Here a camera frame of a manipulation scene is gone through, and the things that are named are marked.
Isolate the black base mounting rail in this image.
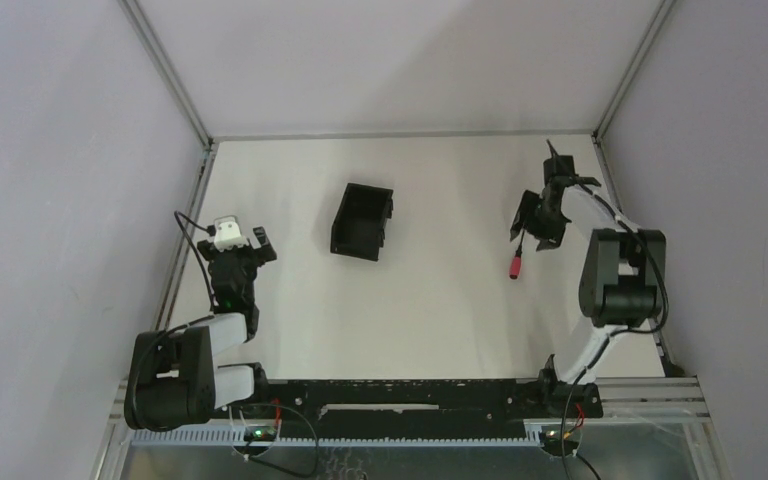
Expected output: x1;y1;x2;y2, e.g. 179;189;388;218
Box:
265;378;604;438

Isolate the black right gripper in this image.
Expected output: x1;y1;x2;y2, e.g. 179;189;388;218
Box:
509;188;568;251

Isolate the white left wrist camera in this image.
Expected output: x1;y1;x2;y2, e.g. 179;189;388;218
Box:
212;215;250;252

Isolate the black plastic storage bin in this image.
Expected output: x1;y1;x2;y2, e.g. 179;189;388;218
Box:
330;183;394;262

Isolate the grey slotted cable duct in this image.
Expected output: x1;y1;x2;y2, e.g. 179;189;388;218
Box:
130;425;543;448

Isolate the electronics board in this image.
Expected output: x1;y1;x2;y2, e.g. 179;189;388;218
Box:
538;430;579;459
243;426;278;444

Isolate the aluminium frame profile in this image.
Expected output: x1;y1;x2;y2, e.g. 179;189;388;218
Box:
595;135;713;425

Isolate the right electronics board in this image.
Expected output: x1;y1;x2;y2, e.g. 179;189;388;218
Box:
538;430;579;459

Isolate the left electronics board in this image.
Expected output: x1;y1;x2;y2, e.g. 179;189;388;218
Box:
243;426;278;444

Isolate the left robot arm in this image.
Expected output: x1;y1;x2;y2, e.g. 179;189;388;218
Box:
123;217;277;432

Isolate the red handled screwdriver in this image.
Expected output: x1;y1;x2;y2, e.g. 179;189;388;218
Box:
508;230;525;280

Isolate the left black cable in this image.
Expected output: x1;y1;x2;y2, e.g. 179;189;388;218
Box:
173;210;218;313

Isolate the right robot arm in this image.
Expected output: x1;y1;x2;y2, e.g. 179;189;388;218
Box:
509;152;670;416

